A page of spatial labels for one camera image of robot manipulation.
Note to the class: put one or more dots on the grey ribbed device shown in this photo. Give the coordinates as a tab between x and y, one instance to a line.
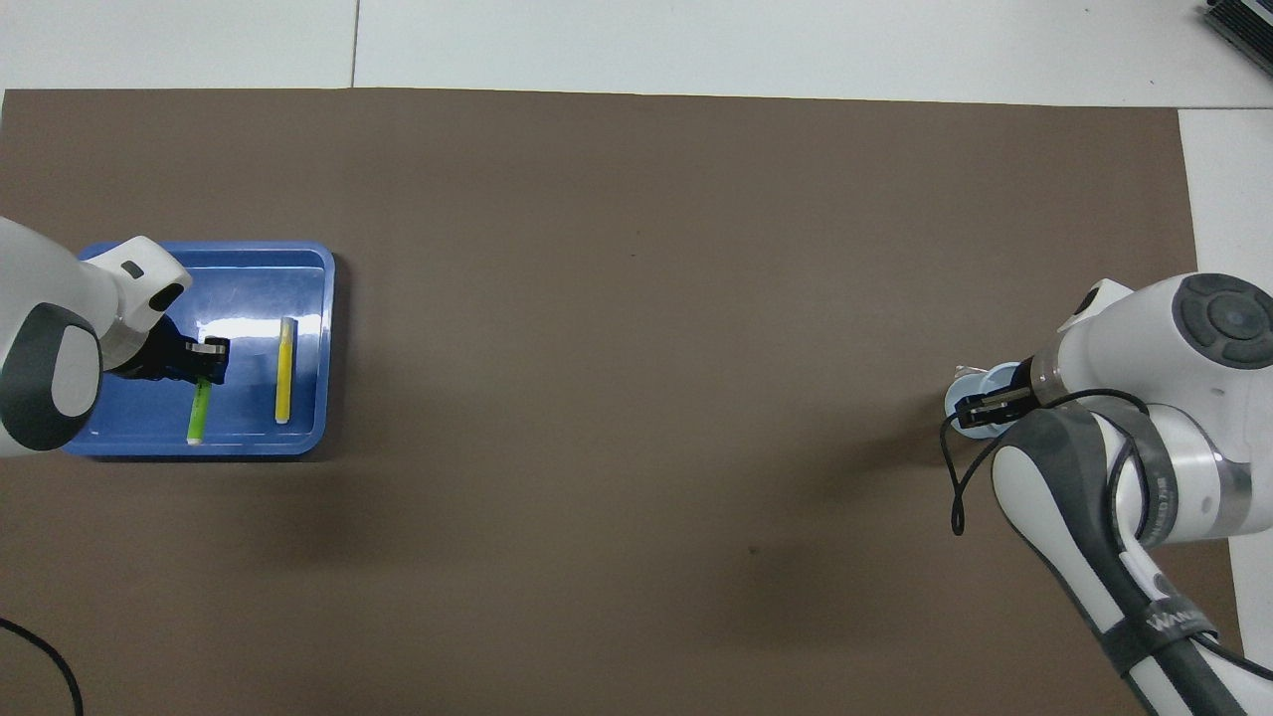
1243	20

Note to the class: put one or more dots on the brown table mat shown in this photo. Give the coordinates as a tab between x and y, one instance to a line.
646	298

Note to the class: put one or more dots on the translucent plastic pen cup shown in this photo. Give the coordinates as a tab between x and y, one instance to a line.
960	388

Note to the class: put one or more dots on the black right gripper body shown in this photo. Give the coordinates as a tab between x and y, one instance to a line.
1024	378

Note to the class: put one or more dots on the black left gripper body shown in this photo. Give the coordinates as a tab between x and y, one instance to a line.
159	353

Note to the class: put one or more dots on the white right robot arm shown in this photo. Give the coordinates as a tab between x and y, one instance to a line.
1124	338

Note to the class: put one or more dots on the green highlighter pen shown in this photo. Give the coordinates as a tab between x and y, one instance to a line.
197	418

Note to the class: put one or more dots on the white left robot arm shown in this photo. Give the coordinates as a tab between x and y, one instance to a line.
50	308

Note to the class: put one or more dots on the blue plastic tray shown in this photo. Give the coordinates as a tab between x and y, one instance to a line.
249	288

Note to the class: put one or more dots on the clear tape piece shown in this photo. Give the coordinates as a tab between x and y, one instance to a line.
967	372

